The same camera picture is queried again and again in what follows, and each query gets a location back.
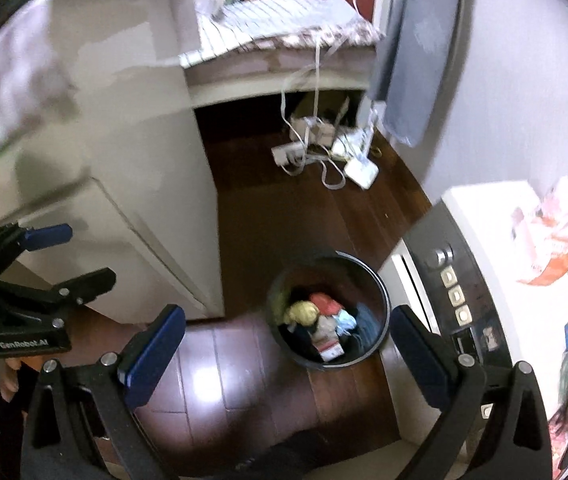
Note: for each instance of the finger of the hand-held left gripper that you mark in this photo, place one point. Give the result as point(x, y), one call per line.
point(81, 285)
point(46, 237)

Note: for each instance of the white router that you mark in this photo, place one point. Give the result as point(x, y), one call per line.
point(362, 172)

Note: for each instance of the beige cloth bag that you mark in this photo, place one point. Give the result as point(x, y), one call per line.
point(325, 329)

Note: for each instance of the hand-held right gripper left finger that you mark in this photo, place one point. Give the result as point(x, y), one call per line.
point(154, 357)

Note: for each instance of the beige power strip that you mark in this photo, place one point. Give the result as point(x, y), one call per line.
point(314, 130)

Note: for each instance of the white pump bottle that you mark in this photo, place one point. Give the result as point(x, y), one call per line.
point(566, 195)

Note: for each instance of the orange packet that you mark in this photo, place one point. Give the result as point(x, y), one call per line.
point(548, 270)

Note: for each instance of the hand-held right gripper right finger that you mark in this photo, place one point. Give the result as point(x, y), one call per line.
point(423, 362)

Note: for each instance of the yellow bag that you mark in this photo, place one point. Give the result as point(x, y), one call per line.
point(301, 313)

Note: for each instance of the fuzzy brown blanket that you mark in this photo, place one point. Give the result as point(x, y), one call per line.
point(358, 34)

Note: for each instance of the bed with striped sheet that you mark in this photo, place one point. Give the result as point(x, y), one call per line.
point(244, 90)

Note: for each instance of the cream and grey appliance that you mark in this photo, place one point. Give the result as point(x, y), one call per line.
point(488, 240)

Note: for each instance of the grey curtain with tieback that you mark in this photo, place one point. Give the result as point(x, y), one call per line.
point(413, 60)

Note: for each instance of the white power adapter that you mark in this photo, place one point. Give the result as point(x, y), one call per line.
point(348, 142)

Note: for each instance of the red plastic bag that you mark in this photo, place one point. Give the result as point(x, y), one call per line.
point(326, 304)

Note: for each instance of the pink floral blanket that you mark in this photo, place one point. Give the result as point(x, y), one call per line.
point(566, 440)

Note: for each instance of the black trash bin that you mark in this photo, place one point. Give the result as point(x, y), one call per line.
point(369, 320)

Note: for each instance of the white grid-patterned bed mat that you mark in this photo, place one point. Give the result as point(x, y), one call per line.
point(274, 20)

